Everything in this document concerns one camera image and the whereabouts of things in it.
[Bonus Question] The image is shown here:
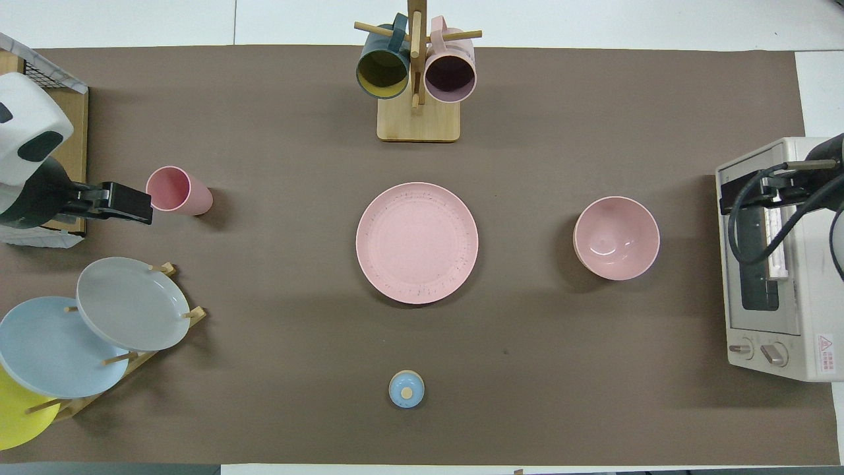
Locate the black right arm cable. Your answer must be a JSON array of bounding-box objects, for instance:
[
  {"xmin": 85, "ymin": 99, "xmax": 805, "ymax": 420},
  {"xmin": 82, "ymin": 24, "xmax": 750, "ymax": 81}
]
[{"xmin": 727, "ymin": 162, "xmax": 844, "ymax": 266}]

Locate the pink speckled plate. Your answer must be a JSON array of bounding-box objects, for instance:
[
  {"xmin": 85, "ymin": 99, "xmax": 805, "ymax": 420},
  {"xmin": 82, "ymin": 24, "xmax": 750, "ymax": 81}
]
[{"xmin": 356, "ymin": 182, "xmax": 479, "ymax": 305}]

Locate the pink mug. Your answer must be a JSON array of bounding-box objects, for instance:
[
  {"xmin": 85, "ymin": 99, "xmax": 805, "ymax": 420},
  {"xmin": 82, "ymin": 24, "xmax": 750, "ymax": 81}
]
[{"xmin": 424, "ymin": 16, "xmax": 477, "ymax": 104}]

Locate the light blue plate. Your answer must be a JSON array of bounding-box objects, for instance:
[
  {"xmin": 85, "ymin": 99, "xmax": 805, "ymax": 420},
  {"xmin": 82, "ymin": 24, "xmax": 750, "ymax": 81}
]
[{"xmin": 0, "ymin": 296, "xmax": 131, "ymax": 399}]

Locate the dark teal mug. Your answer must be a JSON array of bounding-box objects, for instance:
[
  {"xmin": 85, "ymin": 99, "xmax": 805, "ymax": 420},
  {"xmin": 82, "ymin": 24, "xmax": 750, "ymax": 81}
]
[{"xmin": 356, "ymin": 13, "xmax": 411, "ymax": 100}]

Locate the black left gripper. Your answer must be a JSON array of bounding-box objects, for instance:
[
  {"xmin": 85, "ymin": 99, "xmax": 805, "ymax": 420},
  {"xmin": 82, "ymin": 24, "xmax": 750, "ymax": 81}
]
[{"xmin": 66, "ymin": 181, "xmax": 154, "ymax": 226}]

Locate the beige toaster oven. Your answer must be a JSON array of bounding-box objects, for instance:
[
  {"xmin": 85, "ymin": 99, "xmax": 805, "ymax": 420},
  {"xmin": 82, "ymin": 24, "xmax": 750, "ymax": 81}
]
[{"xmin": 715, "ymin": 137, "xmax": 844, "ymax": 383}]

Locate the wooden mug tree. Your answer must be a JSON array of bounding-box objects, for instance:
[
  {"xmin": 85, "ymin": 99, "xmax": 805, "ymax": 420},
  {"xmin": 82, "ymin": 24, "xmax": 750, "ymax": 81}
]
[{"xmin": 354, "ymin": 0, "xmax": 483, "ymax": 143}]

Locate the black wire basket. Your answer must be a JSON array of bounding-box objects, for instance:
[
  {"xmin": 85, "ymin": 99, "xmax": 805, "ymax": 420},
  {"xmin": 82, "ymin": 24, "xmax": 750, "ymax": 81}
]
[{"xmin": 23, "ymin": 56, "xmax": 53, "ymax": 90}]

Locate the marbled white panel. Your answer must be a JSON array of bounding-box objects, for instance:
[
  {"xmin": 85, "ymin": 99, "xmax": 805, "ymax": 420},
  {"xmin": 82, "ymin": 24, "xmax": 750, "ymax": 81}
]
[{"xmin": 0, "ymin": 32, "xmax": 88, "ymax": 94}]

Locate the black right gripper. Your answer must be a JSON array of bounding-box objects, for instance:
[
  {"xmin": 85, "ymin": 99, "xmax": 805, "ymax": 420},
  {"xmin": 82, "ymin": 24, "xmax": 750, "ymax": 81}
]
[{"xmin": 720, "ymin": 173, "xmax": 802, "ymax": 215}]

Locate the yellow plate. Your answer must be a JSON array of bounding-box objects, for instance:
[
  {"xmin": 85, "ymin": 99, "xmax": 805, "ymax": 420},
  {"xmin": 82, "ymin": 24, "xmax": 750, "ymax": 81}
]
[{"xmin": 0, "ymin": 365, "xmax": 61, "ymax": 451}]

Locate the brown table mat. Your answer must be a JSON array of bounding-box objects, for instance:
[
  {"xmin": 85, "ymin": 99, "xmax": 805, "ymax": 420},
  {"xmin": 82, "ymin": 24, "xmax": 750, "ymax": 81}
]
[{"xmin": 0, "ymin": 45, "xmax": 841, "ymax": 466}]

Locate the pink cup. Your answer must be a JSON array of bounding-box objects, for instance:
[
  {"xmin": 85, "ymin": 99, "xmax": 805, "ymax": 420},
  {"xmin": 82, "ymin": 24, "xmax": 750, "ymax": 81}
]
[{"xmin": 146, "ymin": 166, "xmax": 214, "ymax": 216}]

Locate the wooden shelf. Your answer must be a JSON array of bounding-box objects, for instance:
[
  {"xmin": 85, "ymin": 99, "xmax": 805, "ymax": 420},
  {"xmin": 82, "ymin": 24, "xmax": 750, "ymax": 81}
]
[{"xmin": 0, "ymin": 51, "xmax": 90, "ymax": 237}]

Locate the white plastic sheet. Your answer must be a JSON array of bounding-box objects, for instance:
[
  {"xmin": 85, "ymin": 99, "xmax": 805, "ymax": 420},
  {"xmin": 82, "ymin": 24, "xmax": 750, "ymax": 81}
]
[{"xmin": 0, "ymin": 226, "xmax": 85, "ymax": 249}]

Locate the blue bell with wooden knob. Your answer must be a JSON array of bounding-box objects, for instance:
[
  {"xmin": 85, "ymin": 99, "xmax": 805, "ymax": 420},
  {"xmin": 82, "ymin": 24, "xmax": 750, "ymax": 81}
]
[{"xmin": 388, "ymin": 370, "xmax": 425, "ymax": 409}]

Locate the pink bowl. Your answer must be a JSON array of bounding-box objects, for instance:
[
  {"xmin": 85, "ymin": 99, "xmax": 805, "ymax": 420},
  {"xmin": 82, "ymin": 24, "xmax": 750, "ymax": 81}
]
[{"xmin": 573, "ymin": 196, "xmax": 661, "ymax": 282}]

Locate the wooden plate rack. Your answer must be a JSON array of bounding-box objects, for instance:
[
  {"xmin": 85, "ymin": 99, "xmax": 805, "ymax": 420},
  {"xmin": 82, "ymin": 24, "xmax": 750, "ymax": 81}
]
[{"xmin": 26, "ymin": 262, "xmax": 207, "ymax": 423}]

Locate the gray plate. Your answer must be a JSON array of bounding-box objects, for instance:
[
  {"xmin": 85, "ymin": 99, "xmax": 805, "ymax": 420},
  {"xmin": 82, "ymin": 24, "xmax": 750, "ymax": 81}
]
[{"xmin": 76, "ymin": 257, "xmax": 191, "ymax": 352}]

